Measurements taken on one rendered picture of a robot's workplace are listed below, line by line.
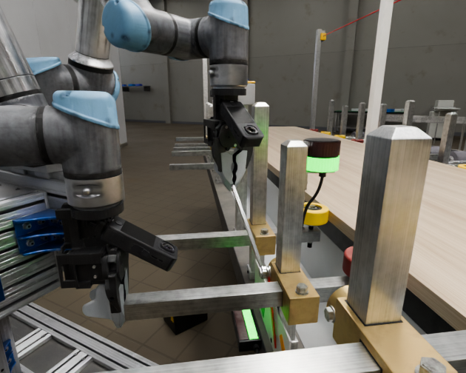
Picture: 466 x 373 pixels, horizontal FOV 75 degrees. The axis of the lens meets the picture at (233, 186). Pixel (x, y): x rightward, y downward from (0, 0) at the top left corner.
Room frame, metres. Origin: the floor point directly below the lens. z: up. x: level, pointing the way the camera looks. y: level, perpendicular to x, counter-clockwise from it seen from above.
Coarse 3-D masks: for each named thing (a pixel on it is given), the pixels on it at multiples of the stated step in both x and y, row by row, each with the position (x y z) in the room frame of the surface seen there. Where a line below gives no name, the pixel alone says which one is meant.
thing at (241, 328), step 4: (236, 312) 0.59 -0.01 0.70; (240, 312) 0.59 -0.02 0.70; (236, 316) 0.58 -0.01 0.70; (240, 316) 0.58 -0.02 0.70; (236, 320) 0.56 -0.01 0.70; (240, 320) 0.56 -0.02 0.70; (240, 324) 0.55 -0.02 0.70; (244, 324) 0.55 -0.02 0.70; (240, 328) 0.54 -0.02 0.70; (244, 328) 0.54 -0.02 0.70; (240, 332) 0.53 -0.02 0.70; (244, 332) 0.53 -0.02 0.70; (240, 336) 0.52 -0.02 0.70; (244, 336) 0.52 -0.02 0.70
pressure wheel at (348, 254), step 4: (348, 248) 0.50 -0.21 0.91; (352, 248) 0.50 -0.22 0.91; (344, 252) 0.49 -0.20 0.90; (348, 252) 0.49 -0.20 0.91; (352, 252) 0.49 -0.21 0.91; (344, 256) 0.48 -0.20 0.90; (348, 256) 0.47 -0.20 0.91; (344, 260) 0.48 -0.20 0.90; (348, 260) 0.47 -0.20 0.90; (344, 264) 0.48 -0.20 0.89; (348, 264) 0.47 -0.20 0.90; (344, 268) 0.48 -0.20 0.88; (348, 268) 0.46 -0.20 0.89; (348, 272) 0.46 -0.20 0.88; (348, 276) 0.46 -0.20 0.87
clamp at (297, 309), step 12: (276, 276) 0.48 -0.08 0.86; (288, 276) 0.47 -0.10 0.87; (300, 276) 0.47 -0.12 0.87; (288, 288) 0.44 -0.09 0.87; (312, 288) 0.44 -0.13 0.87; (288, 300) 0.41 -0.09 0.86; (300, 300) 0.41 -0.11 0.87; (312, 300) 0.41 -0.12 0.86; (288, 312) 0.41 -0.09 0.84; (300, 312) 0.41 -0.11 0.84; (312, 312) 0.41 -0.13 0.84; (288, 324) 0.41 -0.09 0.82
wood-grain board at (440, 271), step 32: (288, 128) 2.98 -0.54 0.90; (352, 160) 1.38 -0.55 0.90; (320, 192) 0.87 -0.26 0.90; (352, 192) 0.87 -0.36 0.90; (448, 192) 0.87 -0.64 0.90; (352, 224) 0.63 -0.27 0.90; (448, 224) 0.63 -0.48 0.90; (416, 256) 0.49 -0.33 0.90; (448, 256) 0.49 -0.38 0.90; (416, 288) 0.41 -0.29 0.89; (448, 288) 0.39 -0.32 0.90; (448, 320) 0.35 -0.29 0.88
